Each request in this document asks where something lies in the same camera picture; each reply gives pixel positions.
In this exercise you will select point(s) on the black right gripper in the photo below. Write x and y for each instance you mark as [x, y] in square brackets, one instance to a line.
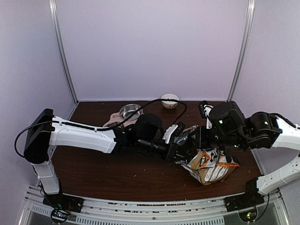
[201, 142]

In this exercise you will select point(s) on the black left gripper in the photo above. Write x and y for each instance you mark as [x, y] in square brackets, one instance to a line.
[173, 149]

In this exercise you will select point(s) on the pet food bag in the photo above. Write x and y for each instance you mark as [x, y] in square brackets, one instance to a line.
[207, 166]

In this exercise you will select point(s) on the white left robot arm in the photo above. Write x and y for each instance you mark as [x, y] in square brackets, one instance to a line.
[146, 133]

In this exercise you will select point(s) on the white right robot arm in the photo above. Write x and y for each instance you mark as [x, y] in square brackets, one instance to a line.
[227, 127]

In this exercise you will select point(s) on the pink double pet feeder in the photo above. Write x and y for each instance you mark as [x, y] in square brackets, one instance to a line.
[115, 119]

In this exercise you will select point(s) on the white floral ceramic bowl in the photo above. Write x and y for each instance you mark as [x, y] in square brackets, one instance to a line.
[169, 101]

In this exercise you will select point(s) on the rear steel feeder bowl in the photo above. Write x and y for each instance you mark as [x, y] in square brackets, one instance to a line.
[127, 110]

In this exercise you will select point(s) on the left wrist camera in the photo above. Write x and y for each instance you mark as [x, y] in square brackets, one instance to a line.
[172, 131]

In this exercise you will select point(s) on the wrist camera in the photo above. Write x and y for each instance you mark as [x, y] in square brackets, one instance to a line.
[172, 131]
[204, 109]

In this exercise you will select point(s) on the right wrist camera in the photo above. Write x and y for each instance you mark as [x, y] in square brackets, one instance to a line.
[204, 109]

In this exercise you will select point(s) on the front aluminium rail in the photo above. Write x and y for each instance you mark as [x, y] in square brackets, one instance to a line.
[210, 211]

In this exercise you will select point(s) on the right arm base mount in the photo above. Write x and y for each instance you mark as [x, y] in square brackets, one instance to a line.
[246, 206]

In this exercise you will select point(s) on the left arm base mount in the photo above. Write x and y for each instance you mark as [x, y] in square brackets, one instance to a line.
[63, 206]

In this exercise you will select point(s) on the right aluminium frame post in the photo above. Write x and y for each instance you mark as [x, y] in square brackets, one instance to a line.
[243, 48]

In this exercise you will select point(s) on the aluminium frame post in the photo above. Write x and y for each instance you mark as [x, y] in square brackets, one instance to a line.
[62, 54]
[243, 48]

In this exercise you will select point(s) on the left aluminium frame post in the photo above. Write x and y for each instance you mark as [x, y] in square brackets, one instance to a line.
[62, 54]

